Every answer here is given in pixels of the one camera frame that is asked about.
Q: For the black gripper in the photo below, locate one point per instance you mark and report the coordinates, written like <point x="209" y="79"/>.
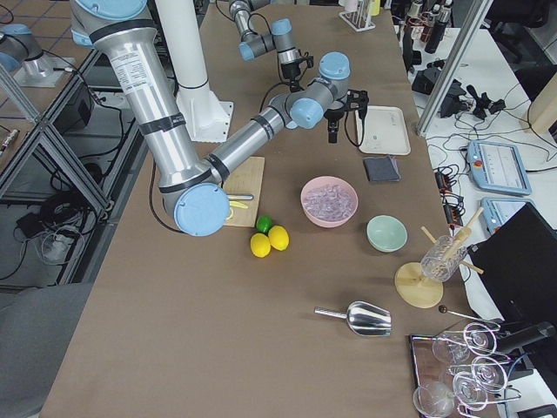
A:
<point x="291" y="70"/>
<point x="334" y="116"/>

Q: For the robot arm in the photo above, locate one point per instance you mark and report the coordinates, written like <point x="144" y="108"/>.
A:
<point x="159" y="63"/>
<point x="258" y="37"/>

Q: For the pile of clear ice cubes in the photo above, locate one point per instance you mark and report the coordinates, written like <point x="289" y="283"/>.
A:
<point x="329" y="202"/>

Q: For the steel ice scoop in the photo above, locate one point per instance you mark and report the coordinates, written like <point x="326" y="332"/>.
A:
<point x="363" y="318"/>

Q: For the cream rabbit tray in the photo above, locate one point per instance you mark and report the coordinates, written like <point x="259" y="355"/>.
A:
<point x="384" y="133"/>

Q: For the dark grey cloth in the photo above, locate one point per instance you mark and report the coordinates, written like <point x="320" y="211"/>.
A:
<point x="381" y="169"/>

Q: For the pink bowl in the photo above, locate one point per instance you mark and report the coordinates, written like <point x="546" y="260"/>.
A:
<point x="323" y="180"/>

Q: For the wooden cutting board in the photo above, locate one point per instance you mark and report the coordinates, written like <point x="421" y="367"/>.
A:
<point x="246" y="179"/>

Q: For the black plastic gripper part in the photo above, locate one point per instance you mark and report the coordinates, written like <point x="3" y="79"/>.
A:
<point x="425" y="80"/>

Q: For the green lime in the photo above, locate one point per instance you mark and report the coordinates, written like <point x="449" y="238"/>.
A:
<point x="264" y="224"/>

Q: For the mint green bowl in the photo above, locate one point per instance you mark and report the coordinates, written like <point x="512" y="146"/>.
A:
<point x="386" y="233"/>

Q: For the yellow lemon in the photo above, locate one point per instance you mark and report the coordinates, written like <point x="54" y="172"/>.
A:
<point x="278" y="237"/>
<point x="260" y="245"/>

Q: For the lemon slice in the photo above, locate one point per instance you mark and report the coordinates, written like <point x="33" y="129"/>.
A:
<point x="230" y="214"/>

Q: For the blue teach pendant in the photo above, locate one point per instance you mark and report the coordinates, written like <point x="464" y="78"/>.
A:
<point x="497" y="211"/>
<point x="497" y="167"/>

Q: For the clear glass mug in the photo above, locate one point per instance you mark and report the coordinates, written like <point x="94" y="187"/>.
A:
<point x="436" y="266"/>

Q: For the wine glass rack tray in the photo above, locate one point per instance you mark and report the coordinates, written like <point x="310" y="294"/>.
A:
<point x="460" y="372"/>

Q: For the white wire cup rack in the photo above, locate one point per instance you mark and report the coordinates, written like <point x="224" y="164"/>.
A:
<point x="357" y="14"/>

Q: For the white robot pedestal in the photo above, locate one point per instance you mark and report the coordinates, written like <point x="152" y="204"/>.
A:
<point x="207" y="118"/>

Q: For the steel handled knife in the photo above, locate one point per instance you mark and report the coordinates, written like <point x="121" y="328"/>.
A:
<point x="240" y="197"/>

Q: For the aluminium frame post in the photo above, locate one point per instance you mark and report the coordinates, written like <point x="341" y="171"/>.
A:
<point x="473" y="20"/>

